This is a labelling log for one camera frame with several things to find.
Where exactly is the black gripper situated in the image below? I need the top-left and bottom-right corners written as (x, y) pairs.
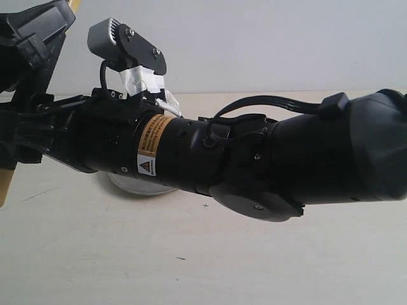
top-left (1, 1), bottom-right (94, 173)

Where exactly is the yellow black claw hammer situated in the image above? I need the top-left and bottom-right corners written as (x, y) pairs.
top-left (1, 1), bottom-right (80, 203)

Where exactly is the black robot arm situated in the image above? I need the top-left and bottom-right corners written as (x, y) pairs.
top-left (1, 1), bottom-right (406, 222)

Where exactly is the round stainless steel plate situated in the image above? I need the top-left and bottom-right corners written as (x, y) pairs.
top-left (107, 173), bottom-right (177, 196)

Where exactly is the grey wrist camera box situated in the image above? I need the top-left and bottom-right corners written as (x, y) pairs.
top-left (87, 18), bottom-right (167, 76)

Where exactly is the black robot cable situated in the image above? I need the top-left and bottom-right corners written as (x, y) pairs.
top-left (203, 91), bottom-right (349, 150)

